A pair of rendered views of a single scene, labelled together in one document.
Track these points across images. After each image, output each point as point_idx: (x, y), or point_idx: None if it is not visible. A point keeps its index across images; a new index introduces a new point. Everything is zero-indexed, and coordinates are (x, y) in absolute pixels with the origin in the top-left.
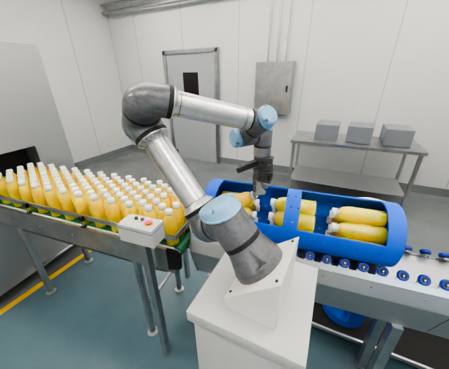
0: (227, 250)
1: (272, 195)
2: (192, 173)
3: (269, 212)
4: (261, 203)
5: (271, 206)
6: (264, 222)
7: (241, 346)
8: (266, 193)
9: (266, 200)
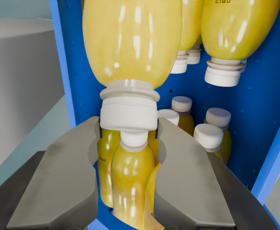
0: None
1: (271, 127)
2: None
3: (133, 138)
4: (257, 74)
5: (242, 106)
6: (197, 79)
7: None
8: None
9: (262, 97)
